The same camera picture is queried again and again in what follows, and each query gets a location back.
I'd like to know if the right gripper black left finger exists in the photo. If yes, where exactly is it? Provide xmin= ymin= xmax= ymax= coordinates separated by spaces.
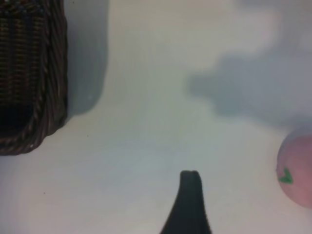
xmin=159 ymin=170 xmax=195 ymax=234

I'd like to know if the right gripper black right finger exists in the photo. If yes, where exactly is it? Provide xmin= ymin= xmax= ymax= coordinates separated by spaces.
xmin=192 ymin=170 xmax=213 ymax=234

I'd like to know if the pink peach with green leaf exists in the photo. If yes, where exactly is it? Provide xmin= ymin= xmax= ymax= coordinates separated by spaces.
xmin=276 ymin=135 xmax=312 ymax=209

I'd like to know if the dark brown wicker basket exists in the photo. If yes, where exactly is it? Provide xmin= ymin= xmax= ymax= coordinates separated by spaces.
xmin=0 ymin=0 xmax=69 ymax=156

